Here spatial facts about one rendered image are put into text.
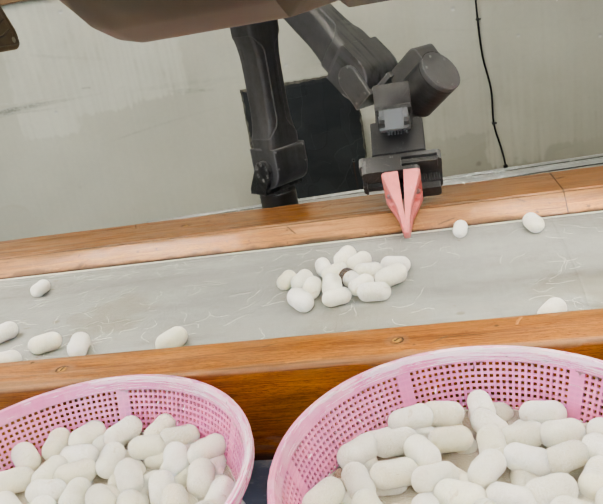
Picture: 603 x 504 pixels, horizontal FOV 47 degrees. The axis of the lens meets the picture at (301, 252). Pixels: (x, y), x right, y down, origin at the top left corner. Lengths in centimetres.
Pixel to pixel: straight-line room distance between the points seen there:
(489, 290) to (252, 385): 26
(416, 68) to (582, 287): 35
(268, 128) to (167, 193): 182
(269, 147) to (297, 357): 59
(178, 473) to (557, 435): 27
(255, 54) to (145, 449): 70
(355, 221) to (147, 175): 206
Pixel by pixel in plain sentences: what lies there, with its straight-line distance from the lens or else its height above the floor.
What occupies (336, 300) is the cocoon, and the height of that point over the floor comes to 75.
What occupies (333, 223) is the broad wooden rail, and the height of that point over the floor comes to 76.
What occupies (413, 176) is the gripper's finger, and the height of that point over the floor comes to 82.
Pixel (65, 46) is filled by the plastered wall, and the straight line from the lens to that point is 292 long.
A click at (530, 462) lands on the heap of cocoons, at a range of 49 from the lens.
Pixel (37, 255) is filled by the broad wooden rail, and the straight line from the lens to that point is 106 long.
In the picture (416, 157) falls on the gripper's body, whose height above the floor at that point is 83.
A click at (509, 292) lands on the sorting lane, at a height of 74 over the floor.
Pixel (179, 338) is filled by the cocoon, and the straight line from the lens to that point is 70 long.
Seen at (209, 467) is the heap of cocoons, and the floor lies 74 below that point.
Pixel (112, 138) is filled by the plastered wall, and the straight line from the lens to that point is 292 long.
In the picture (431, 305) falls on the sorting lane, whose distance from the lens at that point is 70.
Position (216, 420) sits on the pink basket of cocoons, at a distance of 56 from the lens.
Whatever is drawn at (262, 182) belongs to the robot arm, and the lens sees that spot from 114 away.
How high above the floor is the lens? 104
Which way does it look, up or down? 20 degrees down
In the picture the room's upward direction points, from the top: 10 degrees counter-clockwise
